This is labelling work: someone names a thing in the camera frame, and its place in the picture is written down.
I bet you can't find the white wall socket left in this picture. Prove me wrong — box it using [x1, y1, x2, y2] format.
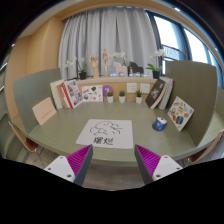
[127, 83, 137, 93]

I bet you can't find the white books stack left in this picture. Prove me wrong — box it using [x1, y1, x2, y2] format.
[50, 80, 64, 109]

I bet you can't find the small potted plant right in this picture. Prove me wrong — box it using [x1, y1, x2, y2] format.
[136, 90, 142, 104]

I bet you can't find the white illustrated picture card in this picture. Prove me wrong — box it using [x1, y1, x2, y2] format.
[82, 85, 103, 102]

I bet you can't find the wooden hand model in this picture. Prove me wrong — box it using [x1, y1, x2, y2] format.
[89, 55, 99, 78]

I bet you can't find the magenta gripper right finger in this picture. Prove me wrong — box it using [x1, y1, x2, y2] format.
[134, 145, 182, 185]

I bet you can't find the white books stack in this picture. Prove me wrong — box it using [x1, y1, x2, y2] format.
[50, 80, 64, 109]
[158, 77, 174, 110]

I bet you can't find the small potted plant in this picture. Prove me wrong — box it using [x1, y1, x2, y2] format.
[107, 91, 114, 103]
[136, 90, 142, 104]
[119, 91, 126, 103]

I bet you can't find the small potted plant left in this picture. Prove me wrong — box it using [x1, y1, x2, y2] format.
[107, 91, 114, 103]

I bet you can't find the white orchid black pot right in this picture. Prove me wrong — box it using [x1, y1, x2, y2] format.
[147, 49, 166, 79]

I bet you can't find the small potted plant middle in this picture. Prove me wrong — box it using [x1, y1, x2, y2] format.
[119, 91, 126, 103]

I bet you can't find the wooden chair right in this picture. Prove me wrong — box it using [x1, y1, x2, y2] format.
[188, 129, 224, 163]

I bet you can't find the white wall socket right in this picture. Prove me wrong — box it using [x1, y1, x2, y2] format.
[140, 83, 150, 93]

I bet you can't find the black horse figurine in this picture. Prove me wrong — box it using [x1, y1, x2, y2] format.
[129, 62, 144, 74]

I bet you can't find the wooden chair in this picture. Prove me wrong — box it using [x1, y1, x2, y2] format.
[188, 129, 224, 163]
[9, 122, 40, 156]

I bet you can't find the white orchid black pot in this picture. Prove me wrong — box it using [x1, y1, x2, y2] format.
[147, 49, 166, 79]
[66, 57, 87, 76]

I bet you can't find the wooden mannequin figure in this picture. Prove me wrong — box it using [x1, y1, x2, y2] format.
[102, 48, 110, 76]

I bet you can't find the beige card with red text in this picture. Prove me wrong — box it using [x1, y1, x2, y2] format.
[32, 97, 56, 125]

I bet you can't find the grey curtain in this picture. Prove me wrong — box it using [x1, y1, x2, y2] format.
[58, 6, 157, 79]

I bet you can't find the pink horse figurine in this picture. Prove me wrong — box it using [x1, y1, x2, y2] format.
[113, 62, 128, 77]

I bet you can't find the blue and white mouse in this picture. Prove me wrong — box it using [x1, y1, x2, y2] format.
[152, 117, 167, 131]

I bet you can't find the dark cover leaning book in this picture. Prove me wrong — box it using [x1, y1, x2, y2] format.
[145, 79, 166, 109]

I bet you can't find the wooden chair left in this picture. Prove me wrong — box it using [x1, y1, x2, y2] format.
[9, 122, 40, 156]

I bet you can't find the purple round sign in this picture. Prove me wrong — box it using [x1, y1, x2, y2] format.
[103, 85, 114, 97]

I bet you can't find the white orchid middle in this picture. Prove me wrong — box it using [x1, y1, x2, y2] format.
[113, 52, 128, 67]

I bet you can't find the white books stack right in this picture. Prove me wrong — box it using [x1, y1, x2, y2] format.
[158, 77, 174, 110]

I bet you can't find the white printed mouse mat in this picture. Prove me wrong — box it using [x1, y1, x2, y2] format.
[76, 119, 134, 149]

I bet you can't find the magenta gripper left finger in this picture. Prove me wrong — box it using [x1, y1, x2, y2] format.
[45, 145, 93, 186]

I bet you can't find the red and white leaning book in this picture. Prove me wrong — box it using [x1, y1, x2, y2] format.
[62, 80, 83, 109]

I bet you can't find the white wall socket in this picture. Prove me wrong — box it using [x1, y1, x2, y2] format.
[140, 83, 150, 93]
[127, 83, 137, 93]

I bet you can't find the white orchid black pot left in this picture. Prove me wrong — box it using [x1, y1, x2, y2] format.
[66, 57, 87, 76]

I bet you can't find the colourful illustrated book right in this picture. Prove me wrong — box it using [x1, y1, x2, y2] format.
[168, 97, 194, 131]

